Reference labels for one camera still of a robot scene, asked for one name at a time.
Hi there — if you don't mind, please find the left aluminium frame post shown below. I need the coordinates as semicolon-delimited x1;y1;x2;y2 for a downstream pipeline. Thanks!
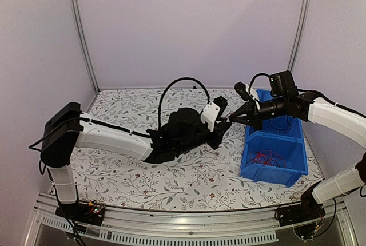
69;0;100;94

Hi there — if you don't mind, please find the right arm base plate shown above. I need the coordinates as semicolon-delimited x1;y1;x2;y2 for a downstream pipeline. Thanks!
274;204;325;227

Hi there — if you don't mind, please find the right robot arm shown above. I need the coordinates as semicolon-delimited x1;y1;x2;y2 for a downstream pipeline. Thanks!
229;70;365;221

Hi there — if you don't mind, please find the blue cable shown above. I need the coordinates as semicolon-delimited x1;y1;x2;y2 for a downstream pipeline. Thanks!
265;117;292;135

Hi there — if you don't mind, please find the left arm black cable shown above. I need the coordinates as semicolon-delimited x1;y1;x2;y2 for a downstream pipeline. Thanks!
158;77;212;132

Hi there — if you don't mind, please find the aluminium front rail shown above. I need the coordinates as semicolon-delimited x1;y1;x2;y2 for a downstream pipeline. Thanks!
23;193;361;245

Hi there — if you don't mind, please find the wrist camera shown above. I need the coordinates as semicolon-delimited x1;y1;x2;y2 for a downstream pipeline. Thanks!
200;96;228;132
234;82;260;109

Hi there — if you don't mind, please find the aluminium frame post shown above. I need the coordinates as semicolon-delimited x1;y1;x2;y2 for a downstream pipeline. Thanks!
69;0;100;94
287;0;311;72

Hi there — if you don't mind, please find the blue three-compartment bin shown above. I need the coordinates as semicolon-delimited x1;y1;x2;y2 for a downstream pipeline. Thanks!
239;88;309;187

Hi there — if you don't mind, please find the floral table mat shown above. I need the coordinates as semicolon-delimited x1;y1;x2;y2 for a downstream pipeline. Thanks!
70;88;323;212

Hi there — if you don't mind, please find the right aluminium frame post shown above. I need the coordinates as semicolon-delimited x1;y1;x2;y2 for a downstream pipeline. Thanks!
287;0;311;72

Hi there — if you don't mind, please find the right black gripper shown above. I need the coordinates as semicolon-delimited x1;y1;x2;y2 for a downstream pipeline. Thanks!
229;96;287;131

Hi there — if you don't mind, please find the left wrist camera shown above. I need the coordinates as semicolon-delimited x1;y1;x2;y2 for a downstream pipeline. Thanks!
200;96;228;132

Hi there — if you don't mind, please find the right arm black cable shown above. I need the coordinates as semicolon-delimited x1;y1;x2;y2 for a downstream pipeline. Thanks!
248;72;272;98

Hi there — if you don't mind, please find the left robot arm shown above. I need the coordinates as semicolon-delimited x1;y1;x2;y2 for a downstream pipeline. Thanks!
28;97;231;220

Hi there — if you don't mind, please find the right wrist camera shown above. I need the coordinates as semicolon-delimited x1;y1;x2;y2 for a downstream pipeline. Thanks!
234;82;260;109

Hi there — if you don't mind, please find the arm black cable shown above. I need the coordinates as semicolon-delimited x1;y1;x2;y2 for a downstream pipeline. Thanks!
248;72;272;98
158;77;212;132

